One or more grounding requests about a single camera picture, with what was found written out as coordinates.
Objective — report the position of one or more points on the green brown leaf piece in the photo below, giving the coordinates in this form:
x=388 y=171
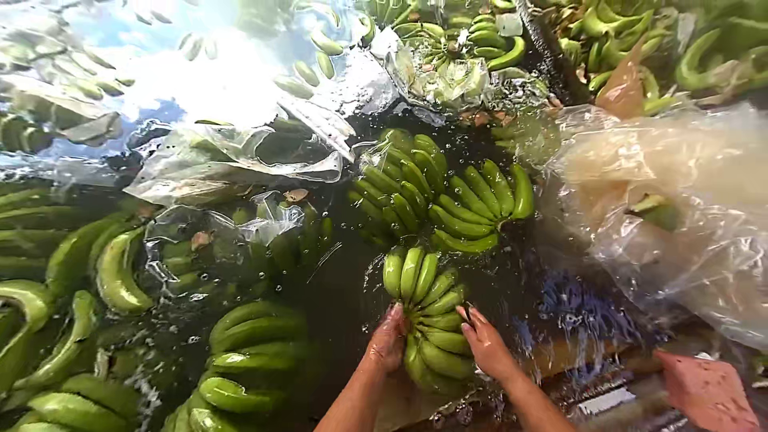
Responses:
x=655 y=210

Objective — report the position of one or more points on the pink foam piece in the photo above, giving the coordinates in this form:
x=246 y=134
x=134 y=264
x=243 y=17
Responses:
x=708 y=387

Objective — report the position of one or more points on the person's left fingers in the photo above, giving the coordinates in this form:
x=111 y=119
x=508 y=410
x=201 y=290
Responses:
x=397 y=317

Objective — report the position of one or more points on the person's left forearm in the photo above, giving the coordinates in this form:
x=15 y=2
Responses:
x=354 y=399

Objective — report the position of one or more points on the large green banana bunch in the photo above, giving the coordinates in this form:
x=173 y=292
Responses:
x=246 y=360

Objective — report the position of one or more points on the person's left hand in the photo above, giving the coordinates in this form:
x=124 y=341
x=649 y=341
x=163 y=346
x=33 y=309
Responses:
x=386 y=342

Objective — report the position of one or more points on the dark wooden pole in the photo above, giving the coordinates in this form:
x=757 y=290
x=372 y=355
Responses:
x=551 y=54

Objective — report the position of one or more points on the pile of green bananas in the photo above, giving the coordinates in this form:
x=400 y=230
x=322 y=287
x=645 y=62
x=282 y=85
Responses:
x=66 y=258

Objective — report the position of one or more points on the small reddish leaf piece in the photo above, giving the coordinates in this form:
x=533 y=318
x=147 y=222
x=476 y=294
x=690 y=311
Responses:
x=200 y=240

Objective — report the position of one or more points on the pointed brown leaf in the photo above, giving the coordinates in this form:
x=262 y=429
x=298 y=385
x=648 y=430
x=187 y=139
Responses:
x=625 y=87

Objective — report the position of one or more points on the white strip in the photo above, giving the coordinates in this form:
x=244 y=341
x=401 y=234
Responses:
x=318 y=126

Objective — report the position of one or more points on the small brown leaf piece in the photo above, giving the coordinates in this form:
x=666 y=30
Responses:
x=296 y=195

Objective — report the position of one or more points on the person's right thumb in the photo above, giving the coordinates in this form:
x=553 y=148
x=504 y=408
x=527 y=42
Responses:
x=470 y=333

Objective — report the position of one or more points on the dense green banana bunch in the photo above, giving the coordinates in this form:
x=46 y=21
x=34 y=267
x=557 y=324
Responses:
x=405 y=186

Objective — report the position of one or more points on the fanned green banana bunch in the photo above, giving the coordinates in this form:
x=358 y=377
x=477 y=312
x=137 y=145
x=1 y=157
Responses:
x=474 y=207

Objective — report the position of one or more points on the light green banana bunch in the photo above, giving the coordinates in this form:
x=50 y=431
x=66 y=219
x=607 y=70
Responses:
x=443 y=327

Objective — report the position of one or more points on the person's right fingers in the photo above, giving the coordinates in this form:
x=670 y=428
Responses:
x=476 y=316

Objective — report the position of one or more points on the crumpled clear plastic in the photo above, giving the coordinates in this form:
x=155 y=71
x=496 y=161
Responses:
x=453 y=78

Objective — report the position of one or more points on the heap of bananas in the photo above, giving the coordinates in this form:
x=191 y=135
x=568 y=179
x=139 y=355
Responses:
x=618 y=36

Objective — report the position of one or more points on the large clear plastic sheet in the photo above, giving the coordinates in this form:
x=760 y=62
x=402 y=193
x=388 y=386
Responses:
x=672 y=180

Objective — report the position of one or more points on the person's right hand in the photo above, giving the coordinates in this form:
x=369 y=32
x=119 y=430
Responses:
x=493 y=350

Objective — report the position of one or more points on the thin transparent plastic bag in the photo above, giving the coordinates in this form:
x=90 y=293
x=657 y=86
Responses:
x=231 y=246

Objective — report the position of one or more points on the dark green banana bunch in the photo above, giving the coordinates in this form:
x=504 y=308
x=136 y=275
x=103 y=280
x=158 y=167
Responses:
x=300 y=234

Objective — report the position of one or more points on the whitish plastic bag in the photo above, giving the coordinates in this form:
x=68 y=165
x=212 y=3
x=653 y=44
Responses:
x=198 y=165

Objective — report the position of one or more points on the person's right forearm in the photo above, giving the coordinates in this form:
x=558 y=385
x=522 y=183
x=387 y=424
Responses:
x=534 y=402

